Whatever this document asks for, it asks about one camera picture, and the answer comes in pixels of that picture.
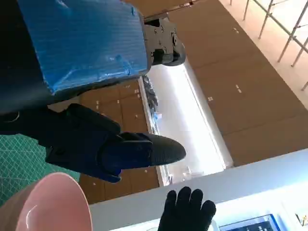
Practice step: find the green cutting mat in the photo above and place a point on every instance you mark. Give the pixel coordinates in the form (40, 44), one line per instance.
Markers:
(14, 156)

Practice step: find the white lit shelf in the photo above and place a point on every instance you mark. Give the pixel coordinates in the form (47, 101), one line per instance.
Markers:
(173, 96)

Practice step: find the white desk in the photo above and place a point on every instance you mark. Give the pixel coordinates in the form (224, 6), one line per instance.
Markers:
(252, 178)

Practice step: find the metal shelf frame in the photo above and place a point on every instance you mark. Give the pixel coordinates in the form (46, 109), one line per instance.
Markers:
(264, 20)

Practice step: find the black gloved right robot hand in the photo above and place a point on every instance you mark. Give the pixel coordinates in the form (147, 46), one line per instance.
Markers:
(185, 211)

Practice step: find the pink bowl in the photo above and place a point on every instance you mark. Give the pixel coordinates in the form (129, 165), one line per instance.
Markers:
(57, 204)

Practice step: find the blue rimmed tray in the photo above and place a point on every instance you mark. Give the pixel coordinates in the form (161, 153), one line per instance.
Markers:
(245, 227)

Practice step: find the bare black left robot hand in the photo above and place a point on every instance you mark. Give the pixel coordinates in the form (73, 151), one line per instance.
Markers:
(81, 43)

